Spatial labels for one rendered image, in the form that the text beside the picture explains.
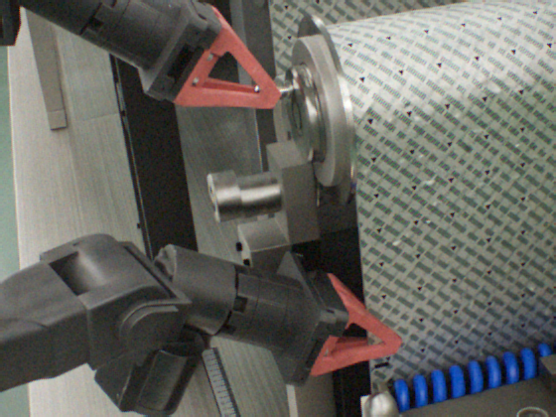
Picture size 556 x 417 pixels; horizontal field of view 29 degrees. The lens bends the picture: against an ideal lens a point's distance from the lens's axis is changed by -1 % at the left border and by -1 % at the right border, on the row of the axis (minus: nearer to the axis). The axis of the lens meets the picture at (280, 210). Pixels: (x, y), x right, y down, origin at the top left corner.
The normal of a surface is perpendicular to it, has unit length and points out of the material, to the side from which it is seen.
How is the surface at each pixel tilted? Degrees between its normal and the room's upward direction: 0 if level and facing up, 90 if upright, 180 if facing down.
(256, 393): 0
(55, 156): 0
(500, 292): 90
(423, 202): 90
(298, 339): 60
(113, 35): 106
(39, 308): 14
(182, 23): 51
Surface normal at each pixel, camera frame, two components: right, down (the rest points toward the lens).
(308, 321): -0.89, -0.27
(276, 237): -0.11, -0.88
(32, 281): 0.06, -0.78
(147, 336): 0.62, 0.52
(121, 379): -0.71, 0.04
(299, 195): 0.24, 0.43
